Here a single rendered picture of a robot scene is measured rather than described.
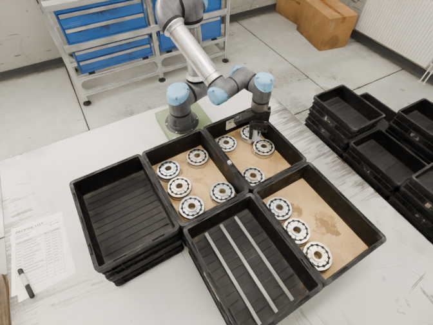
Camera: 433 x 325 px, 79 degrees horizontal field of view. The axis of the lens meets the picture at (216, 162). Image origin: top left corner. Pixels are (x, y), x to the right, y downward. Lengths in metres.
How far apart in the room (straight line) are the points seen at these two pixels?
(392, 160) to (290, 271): 1.36
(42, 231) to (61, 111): 1.87
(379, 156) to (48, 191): 2.04
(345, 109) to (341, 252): 1.33
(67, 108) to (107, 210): 2.07
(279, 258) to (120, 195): 0.69
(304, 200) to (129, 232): 0.72
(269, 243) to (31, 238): 1.01
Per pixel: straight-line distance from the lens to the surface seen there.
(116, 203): 1.18
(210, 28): 3.16
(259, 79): 1.06
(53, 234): 1.38
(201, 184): 1.16
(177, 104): 1.36
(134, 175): 1.24
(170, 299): 1.13
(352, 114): 2.21
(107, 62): 2.90
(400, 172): 2.15
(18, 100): 3.50
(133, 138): 1.57
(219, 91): 1.03
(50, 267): 1.32
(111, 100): 3.04
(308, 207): 1.17
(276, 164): 1.25
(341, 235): 1.16
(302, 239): 1.07
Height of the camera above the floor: 1.81
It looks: 53 degrees down
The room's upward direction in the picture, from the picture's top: 1 degrees clockwise
